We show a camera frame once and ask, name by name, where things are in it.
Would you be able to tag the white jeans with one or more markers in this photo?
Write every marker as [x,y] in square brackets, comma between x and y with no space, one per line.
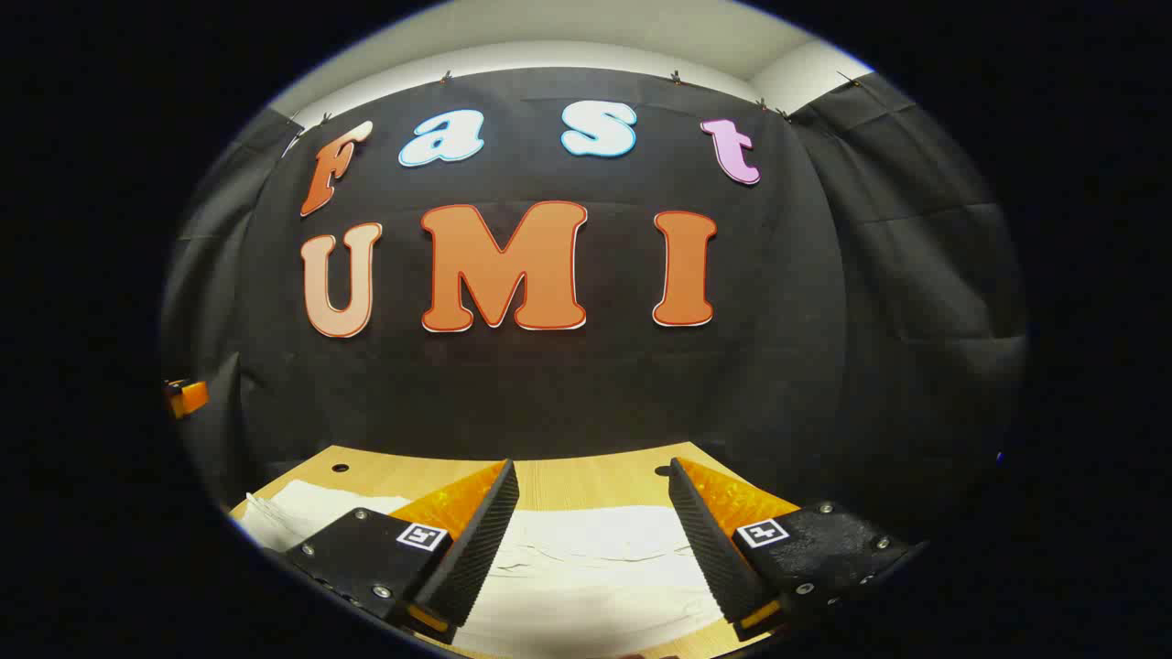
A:
[595,567]

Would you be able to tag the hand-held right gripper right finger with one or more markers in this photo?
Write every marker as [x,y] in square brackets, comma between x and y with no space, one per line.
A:
[710,549]

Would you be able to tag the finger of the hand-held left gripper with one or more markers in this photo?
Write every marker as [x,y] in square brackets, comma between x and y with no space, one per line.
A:
[189,398]

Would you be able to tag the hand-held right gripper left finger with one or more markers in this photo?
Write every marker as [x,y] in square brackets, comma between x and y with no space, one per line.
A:
[476,549]

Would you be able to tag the black backdrop cloth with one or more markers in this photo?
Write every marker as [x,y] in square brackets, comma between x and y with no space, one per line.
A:
[568,394]

